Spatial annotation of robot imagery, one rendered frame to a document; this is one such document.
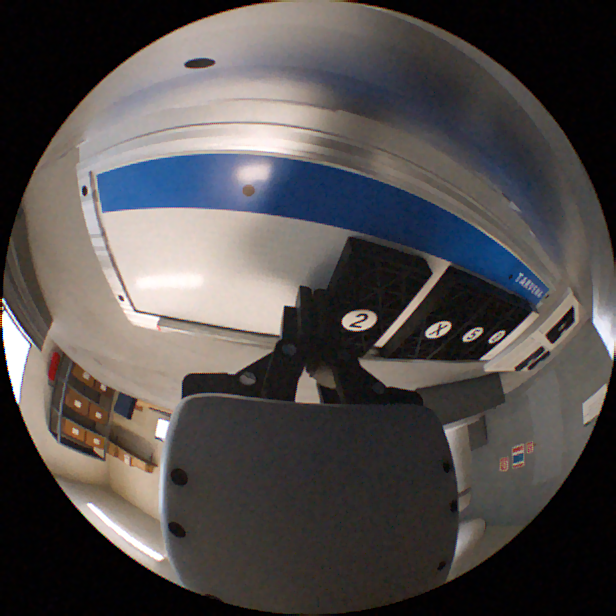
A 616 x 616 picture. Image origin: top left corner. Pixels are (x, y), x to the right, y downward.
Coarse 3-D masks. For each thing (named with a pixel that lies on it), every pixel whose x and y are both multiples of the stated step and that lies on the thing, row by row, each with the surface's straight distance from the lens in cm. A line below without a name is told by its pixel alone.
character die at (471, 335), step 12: (492, 288) 18; (492, 300) 18; (504, 300) 19; (480, 312) 19; (492, 312) 20; (504, 312) 22; (468, 324) 20; (480, 324) 20; (492, 324) 23; (456, 336) 20; (468, 336) 21; (480, 336) 23; (444, 348) 21; (456, 348) 23; (468, 348) 24; (432, 360) 23; (444, 360) 24
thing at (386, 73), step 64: (320, 0) 3; (128, 64) 4; (192, 64) 5; (256, 64) 5; (320, 64) 4; (384, 64) 4; (448, 64) 3; (64, 128) 8; (448, 128) 6; (512, 128) 4; (512, 192) 8; (576, 192) 5; (576, 256) 10
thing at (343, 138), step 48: (96, 144) 15; (144, 144) 12; (192, 144) 10; (240, 144) 10; (288, 144) 9; (336, 144) 9; (384, 144) 10; (96, 192) 16; (432, 192) 11; (480, 192) 13; (96, 240) 18; (528, 240) 19
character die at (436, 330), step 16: (448, 272) 14; (464, 272) 15; (432, 288) 15; (448, 288) 14; (464, 288) 15; (480, 288) 16; (432, 304) 15; (448, 304) 17; (464, 304) 16; (480, 304) 18; (416, 320) 16; (432, 320) 16; (448, 320) 17; (464, 320) 18; (400, 336) 18; (416, 336) 18; (432, 336) 18; (448, 336) 20; (384, 352) 19; (400, 352) 20; (416, 352) 20; (432, 352) 21
